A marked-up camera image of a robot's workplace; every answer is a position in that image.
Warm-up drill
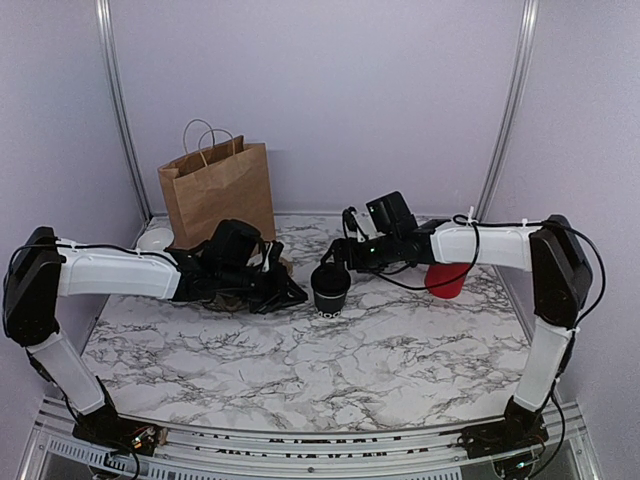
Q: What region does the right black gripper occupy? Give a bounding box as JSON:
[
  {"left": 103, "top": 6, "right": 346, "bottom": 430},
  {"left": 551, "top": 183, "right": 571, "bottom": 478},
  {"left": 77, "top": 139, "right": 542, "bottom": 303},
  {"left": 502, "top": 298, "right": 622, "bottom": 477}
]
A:
[{"left": 320, "top": 231, "right": 400, "bottom": 274}]

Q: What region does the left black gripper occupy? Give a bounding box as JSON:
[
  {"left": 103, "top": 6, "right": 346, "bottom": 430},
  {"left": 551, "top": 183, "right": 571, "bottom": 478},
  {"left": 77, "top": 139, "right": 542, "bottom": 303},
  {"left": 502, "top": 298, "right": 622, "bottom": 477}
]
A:
[{"left": 218, "top": 260, "right": 308, "bottom": 314}]

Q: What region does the black plastic cup lid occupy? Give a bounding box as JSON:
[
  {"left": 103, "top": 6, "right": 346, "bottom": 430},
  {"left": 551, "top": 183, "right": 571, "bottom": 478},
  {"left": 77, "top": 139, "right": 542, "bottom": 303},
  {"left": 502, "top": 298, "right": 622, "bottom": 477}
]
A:
[{"left": 310, "top": 263, "right": 351, "bottom": 297}]

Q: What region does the black paper coffee cup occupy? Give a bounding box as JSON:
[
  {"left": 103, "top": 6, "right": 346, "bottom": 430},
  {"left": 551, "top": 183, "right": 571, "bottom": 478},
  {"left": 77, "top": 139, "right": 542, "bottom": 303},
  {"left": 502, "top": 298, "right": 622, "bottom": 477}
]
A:
[{"left": 310, "top": 263, "right": 351, "bottom": 318}]

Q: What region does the cardboard cup carrier tray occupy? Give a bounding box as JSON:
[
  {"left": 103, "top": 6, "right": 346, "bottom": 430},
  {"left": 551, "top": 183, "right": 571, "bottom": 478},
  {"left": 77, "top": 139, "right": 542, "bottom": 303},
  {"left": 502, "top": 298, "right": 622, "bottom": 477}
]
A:
[{"left": 212, "top": 257, "right": 296, "bottom": 314}]

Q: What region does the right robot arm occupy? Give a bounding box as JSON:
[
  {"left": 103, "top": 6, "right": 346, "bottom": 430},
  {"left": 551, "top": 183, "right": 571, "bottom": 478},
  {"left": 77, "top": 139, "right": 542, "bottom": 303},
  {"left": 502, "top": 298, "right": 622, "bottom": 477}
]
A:
[{"left": 311, "top": 211, "right": 593, "bottom": 458}]

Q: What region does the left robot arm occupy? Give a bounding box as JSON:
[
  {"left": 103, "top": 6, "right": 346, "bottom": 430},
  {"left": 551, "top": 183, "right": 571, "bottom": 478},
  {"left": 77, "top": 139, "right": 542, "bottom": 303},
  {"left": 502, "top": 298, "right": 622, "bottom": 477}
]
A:
[{"left": 2, "top": 220, "right": 308, "bottom": 456}]

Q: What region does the red cylindrical holder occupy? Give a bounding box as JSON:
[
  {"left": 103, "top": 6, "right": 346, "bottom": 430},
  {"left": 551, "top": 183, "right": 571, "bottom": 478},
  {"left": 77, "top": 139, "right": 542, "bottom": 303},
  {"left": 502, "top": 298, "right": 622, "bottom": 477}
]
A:
[{"left": 424, "top": 263, "right": 470, "bottom": 299}]

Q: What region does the brown paper bag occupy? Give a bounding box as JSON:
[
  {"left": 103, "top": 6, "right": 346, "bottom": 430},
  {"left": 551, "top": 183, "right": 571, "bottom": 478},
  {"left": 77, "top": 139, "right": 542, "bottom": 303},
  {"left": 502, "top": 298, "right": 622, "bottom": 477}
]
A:
[{"left": 158, "top": 126, "right": 276, "bottom": 249}]

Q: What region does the white and orange bowl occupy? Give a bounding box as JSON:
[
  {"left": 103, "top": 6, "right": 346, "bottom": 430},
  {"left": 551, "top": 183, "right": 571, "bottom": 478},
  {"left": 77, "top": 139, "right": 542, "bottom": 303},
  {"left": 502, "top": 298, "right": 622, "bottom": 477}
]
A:
[{"left": 136, "top": 227, "right": 174, "bottom": 251}]

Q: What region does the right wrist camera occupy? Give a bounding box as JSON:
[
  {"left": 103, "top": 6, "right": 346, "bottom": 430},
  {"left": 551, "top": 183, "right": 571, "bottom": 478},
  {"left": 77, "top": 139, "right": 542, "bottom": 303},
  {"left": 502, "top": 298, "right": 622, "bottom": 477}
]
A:
[{"left": 342, "top": 191, "right": 418, "bottom": 243}]

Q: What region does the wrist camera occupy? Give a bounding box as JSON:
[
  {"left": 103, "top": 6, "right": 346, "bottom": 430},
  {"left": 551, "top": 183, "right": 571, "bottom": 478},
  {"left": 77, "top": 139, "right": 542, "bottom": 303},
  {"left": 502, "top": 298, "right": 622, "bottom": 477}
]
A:
[
  {"left": 342, "top": 191, "right": 418, "bottom": 243},
  {"left": 200, "top": 219, "right": 284, "bottom": 272}
]

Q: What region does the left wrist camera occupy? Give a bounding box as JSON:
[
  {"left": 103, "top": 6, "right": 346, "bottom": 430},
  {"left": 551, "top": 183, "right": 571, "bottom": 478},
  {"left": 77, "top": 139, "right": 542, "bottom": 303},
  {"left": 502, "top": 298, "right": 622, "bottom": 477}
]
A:
[{"left": 200, "top": 219, "right": 284, "bottom": 272}]

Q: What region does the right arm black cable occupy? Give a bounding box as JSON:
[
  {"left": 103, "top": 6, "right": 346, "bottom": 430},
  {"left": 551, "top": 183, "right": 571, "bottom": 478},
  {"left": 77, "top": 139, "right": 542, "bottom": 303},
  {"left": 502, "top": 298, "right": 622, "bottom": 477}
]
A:
[{"left": 342, "top": 207, "right": 606, "bottom": 441}]

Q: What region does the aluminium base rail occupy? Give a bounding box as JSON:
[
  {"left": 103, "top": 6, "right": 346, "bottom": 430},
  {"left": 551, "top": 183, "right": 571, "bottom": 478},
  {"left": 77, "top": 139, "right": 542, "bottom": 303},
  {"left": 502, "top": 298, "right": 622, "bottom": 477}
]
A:
[{"left": 17, "top": 397, "right": 603, "bottom": 479}]

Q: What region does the right aluminium frame post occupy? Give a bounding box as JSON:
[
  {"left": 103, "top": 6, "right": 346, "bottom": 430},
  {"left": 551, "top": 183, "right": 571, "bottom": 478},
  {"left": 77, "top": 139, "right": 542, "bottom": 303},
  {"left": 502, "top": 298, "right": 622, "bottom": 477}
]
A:
[{"left": 476, "top": 0, "right": 540, "bottom": 220}]

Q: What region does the aluminium frame post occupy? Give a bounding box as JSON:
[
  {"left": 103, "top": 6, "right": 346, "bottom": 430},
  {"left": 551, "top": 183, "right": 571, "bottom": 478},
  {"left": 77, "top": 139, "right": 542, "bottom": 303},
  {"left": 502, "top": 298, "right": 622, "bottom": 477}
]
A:
[
  {"left": 476, "top": 0, "right": 540, "bottom": 220},
  {"left": 95, "top": 0, "right": 153, "bottom": 224}
]

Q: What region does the left aluminium frame post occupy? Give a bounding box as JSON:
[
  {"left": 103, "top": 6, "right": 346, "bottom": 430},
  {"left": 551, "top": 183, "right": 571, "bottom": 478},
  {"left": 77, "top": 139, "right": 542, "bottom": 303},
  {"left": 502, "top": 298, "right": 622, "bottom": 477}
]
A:
[{"left": 95, "top": 0, "right": 153, "bottom": 224}]

